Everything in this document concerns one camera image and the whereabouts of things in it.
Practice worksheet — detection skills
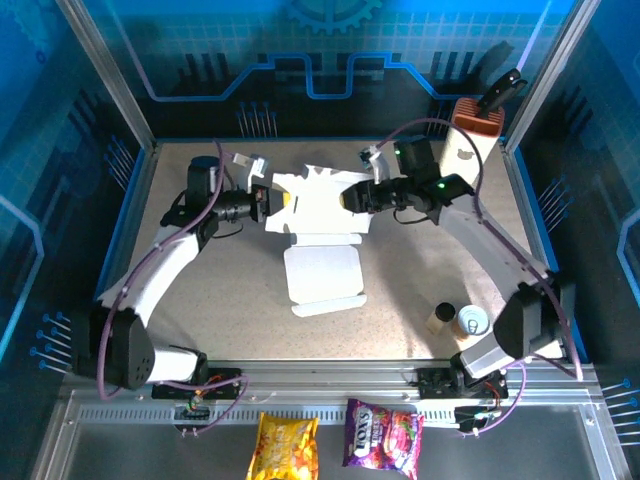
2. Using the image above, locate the white cardboard paper box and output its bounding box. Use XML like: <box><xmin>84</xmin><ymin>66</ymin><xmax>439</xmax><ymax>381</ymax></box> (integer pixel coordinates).
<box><xmin>263</xmin><ymin>162</ymin><xmax>374</xmax><ymax>319</ymax></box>

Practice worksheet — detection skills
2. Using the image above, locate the cream knife block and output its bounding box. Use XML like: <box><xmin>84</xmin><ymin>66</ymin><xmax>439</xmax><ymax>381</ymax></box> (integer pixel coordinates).
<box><xmin>435</xmin><ymin>96</ymin><xmax>506</xmax><ymax>187</ymax></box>

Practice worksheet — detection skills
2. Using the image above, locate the silver topped drink can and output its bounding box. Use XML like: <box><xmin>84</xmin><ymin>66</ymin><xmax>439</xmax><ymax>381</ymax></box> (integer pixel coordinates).
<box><xmin>451</xmin><ymin>304</ymin><xmax>489</xmax><ymax>342</ymax></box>

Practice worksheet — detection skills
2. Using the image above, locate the purple candy bag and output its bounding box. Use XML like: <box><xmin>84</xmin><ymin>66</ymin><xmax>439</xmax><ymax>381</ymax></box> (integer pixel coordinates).
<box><xmin>342</xmin><ymin>398</ymin><xmax>425</xmax><ymax>475</ymax></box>

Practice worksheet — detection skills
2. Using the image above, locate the yellow snack bag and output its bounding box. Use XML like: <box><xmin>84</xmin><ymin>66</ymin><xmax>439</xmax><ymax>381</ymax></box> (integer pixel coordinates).
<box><xmin>246</xmin><ymin>412</ymin><xmax>320</xmax><ymax>480</ymax></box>

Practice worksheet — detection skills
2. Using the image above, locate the grey metal shelf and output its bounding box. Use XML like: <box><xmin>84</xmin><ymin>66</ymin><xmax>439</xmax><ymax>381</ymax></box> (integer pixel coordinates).
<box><xmin>29</xmin><ymin>389</ymin><xmax>634</xmax><ymax>480</ymax></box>

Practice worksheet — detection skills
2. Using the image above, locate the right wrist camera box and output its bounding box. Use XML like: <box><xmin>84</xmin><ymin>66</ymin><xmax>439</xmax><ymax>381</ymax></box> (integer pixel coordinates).
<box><xmin>358</xmin><ymin>144</ymin><xmax>394</xmax><ymax>184</ymax></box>

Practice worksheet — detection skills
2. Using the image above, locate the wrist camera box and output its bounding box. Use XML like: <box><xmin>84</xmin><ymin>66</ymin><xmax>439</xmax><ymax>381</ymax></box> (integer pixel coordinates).
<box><xmin>232</xmin><ymin>152</ymin><xmax>274</xmax><ymax>191</ymax></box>
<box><xmin>358</xmin><ymin>144</ymin><xmax>394</xmax><ymax>184</ymax></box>

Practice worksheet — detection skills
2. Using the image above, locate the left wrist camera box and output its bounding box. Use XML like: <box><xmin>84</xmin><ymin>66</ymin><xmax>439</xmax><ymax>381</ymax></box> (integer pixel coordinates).
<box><xmin>232</xmin><ymin>152</ymin><xmax>274</xmax><ymax>191</ymax></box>

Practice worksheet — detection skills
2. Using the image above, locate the aluminium side rail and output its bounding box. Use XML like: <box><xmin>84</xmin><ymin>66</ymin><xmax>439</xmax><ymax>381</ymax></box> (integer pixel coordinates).
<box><xmin>82</xmin><ymin>142</ymin><xmax>161</xmax><ymax>364</ymax></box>
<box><xmin>502</xmin><ymin>142</ymin><xmax>574</xmax><ymax>364</ymax></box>

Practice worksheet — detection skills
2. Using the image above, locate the black handled knife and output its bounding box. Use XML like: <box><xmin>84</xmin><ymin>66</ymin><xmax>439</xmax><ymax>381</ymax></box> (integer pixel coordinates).
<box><xmin>474</xmin><ymin>67</ymin><xmax>529</xmax><ymax>120</ymax></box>

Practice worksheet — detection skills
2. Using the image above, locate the aluminium mounting rail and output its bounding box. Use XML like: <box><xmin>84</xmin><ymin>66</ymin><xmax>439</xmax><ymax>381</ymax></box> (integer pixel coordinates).
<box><xmin>62</xmin><ymin>358</ymin><xmax>601</xmax><ymax>401</ymax></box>

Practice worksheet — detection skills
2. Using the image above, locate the aluminium frame post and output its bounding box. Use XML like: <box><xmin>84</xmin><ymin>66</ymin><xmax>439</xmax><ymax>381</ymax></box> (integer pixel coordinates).
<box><xmin>502</xmin><ymin>0</ymin><xmax>601</xmax><ymax>151</ymax></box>
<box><xmin>54</xmin><ymin>0</ymin><xmax>161</xmax><ymax>151</ymax></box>

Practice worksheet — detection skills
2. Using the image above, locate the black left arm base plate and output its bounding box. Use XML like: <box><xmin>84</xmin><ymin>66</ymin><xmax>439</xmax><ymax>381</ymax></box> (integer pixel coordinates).
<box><xmin>149</xmin><ymin>367</ymin><xmax>245</xmax><ymax>401</ymax></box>

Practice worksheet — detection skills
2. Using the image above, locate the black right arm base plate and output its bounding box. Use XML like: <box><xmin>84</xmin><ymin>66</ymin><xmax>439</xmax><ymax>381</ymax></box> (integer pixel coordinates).
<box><xmin>417</xmin><ymin>366</ymin><xmax>510</xmax><ymax>401</ymax></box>

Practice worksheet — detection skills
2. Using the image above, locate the small connector board with wires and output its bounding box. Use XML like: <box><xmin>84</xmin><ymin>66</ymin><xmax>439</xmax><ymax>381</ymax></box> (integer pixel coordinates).
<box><xmin>453</xmin><ymin>404</ymin><xmax>504</xmax><ymax>440</ymax></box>
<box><xmin>172</xmin><ymin>394</ymin><xmax>211</xmax><ymax>439</ymax></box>

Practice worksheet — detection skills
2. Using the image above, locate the slotted aluminium cable duct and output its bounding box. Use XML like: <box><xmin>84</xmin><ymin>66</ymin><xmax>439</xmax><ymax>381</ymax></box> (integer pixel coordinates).
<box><xmin>74</xmin><ymin>405</ymin><xmax>464</xmax><ymax>426</ymax></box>

